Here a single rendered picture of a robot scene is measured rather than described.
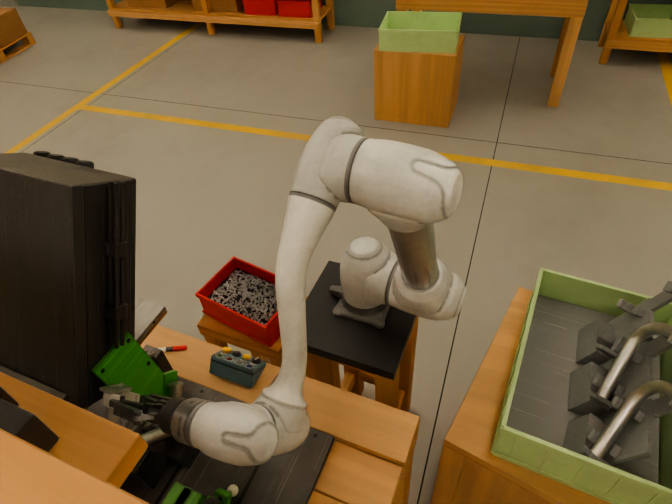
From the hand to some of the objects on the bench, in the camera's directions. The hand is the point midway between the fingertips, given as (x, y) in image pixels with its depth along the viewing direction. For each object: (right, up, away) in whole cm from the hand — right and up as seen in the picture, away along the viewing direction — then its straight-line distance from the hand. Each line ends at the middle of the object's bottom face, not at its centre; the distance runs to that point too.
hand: (121, 399), depth 107 cm
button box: (+18, -6, +42) cm, 47 cm away
